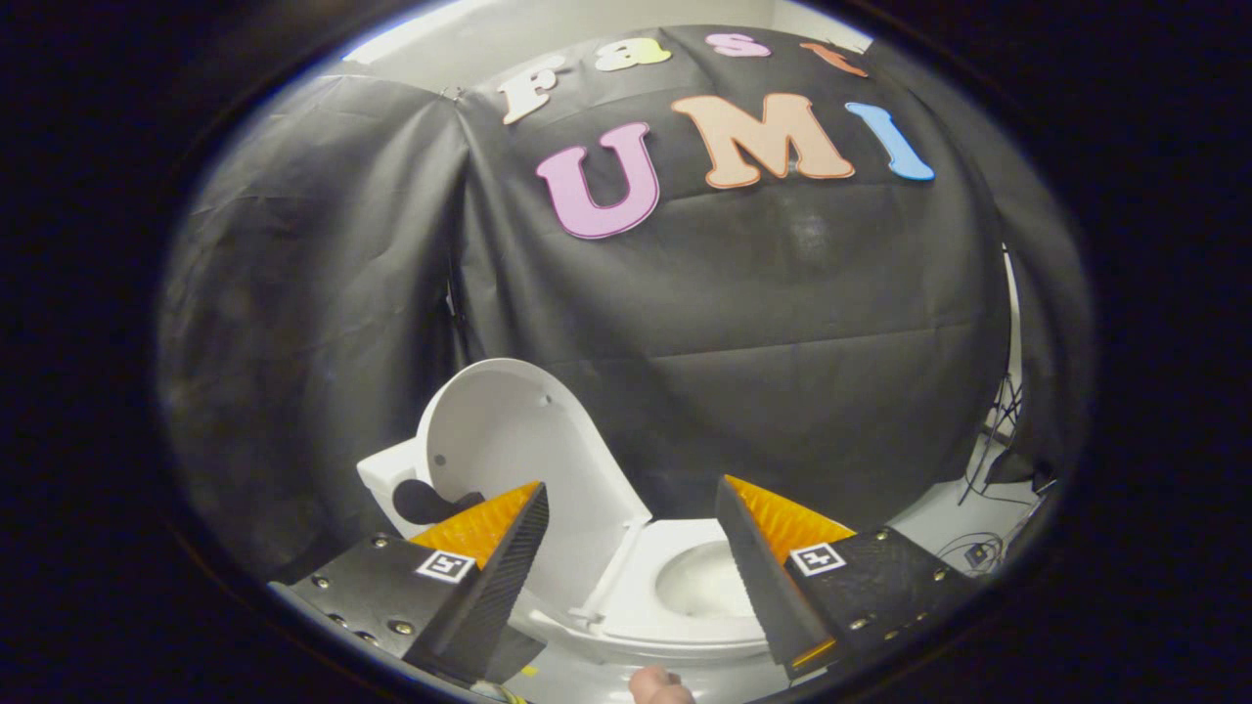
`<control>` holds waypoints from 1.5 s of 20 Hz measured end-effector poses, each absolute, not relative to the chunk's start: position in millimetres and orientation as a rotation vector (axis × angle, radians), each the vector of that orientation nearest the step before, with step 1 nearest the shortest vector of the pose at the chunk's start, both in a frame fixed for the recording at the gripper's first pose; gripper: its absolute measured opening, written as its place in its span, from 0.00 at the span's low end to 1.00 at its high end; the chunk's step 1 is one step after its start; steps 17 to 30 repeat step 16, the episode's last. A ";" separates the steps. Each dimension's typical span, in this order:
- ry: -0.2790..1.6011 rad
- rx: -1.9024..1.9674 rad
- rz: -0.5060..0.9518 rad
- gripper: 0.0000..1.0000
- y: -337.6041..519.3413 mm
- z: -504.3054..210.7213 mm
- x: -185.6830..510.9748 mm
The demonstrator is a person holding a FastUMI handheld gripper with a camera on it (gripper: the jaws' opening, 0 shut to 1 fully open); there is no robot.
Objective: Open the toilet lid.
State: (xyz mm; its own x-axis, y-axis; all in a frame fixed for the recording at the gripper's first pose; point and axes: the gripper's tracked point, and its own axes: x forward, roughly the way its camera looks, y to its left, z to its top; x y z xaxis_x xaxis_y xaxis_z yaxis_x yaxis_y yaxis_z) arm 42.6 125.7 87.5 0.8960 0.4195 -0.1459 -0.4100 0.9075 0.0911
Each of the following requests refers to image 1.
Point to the black power adapter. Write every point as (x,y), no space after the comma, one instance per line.
(975,554)

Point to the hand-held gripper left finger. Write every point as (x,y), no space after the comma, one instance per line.
(509,572)

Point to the white toilet seat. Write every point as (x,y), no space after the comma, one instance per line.
(641,596)

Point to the black grip tab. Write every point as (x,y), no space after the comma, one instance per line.
(425,501)

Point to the white toilet lid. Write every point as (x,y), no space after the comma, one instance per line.
(528,430)

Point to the black light stand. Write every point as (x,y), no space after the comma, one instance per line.
(1000,430)

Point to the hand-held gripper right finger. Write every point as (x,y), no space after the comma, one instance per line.
(753,577)

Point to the black backdrop cloth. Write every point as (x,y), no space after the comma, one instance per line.
(685,293)

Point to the white toilet tank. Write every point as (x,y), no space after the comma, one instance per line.
(386,469)

